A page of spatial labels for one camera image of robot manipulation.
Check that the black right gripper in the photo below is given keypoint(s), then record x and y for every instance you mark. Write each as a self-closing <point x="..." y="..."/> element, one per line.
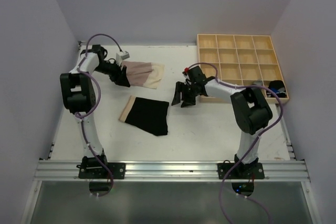
<point x="187" y="101"/>

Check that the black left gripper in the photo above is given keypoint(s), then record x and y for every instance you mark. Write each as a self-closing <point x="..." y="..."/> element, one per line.
<point x="119" y="77"/>

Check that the black underwear tan waistband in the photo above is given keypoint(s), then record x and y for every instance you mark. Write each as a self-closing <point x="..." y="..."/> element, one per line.
<point x="146" y="114"/>

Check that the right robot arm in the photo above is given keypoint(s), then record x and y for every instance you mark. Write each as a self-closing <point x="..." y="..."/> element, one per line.
<point x="251" y="110"/>

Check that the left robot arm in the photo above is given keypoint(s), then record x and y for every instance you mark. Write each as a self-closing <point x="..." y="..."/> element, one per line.
<point x="81" y="95"/>

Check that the pink beige underwear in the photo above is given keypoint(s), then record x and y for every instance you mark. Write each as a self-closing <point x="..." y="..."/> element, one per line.
<point x="144" y="74"/>

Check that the black blue rolled underwear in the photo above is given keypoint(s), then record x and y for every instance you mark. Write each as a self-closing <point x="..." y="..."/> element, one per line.
<point x="278" y="87"/>

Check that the wooden compartment tray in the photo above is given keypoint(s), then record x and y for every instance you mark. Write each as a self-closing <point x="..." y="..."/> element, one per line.
<point x="239" y="59"/>

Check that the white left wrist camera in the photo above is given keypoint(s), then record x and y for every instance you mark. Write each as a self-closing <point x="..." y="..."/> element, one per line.
<point x="121" y="56"/>

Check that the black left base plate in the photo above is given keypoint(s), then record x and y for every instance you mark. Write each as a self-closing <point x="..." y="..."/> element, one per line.
<point x="117" y="169"/>

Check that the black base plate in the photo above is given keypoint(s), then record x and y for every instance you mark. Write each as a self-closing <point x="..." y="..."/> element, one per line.
<point x="117" y="169"/>
<point x="242" y="171"/>

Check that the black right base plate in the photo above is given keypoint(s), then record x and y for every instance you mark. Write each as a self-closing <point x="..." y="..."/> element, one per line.
<point x="242" y="171"/>

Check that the aluminium front rail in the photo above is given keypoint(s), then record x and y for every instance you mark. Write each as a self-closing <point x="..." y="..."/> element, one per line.
<point x="137" y="171"/>

